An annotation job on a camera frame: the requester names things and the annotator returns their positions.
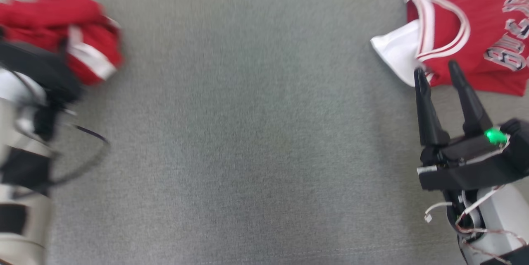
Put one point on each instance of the red shorts white stripes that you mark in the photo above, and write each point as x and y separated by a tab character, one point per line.
49	21

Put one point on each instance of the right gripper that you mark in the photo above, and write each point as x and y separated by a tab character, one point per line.
467	165

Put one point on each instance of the red jersey white sleeves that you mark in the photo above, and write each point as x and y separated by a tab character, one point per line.
483	29

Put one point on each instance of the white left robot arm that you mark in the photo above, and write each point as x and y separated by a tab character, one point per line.
20	240

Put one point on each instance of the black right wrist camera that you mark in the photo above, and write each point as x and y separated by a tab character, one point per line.
518	130

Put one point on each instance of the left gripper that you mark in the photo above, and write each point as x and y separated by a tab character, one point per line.
41	72

